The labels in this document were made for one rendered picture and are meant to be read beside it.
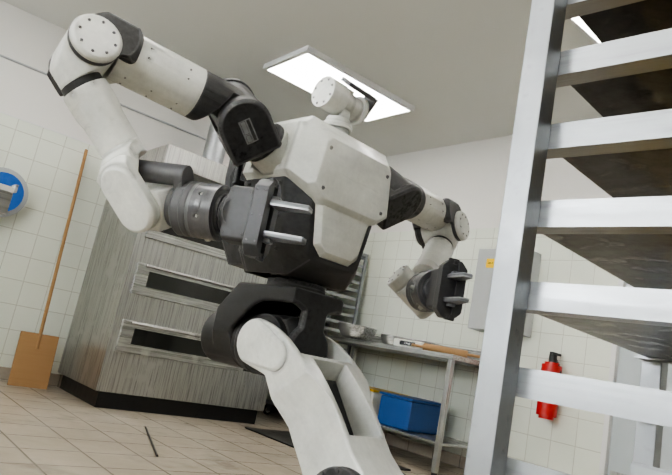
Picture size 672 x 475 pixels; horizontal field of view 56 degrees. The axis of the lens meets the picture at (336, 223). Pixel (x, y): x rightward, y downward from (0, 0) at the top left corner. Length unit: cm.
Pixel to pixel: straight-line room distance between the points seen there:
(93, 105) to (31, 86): 504
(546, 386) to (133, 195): 64
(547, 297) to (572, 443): 455
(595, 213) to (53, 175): 554
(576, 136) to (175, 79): 65
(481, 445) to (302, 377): 48
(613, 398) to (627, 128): 27
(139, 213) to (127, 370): 419
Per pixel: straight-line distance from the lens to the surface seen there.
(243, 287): 128
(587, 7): 83
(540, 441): 537
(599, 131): 73
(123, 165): 100
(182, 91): 111
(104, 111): 104
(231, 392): 559
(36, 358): 570
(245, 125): 113
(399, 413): 541
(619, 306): 66
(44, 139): 602
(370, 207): 124
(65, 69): 106
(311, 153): 116
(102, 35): 106
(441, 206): 160
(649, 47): 75
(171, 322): 525
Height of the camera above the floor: 68
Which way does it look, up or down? 12 degrees up
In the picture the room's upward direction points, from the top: 11 degrees clockwise
